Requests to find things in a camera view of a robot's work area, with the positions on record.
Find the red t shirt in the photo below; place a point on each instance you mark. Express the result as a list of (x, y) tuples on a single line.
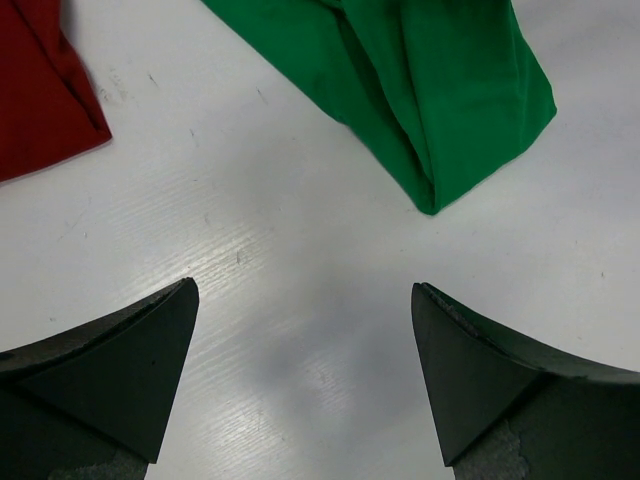
[(49, 110)]

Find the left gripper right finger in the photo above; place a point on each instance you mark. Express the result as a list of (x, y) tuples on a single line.
[(506, 406)]

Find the green t shirt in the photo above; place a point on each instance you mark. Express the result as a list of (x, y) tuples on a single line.
[(443, 93)]

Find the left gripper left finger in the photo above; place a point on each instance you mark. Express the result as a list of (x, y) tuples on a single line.
[(94, 402)]

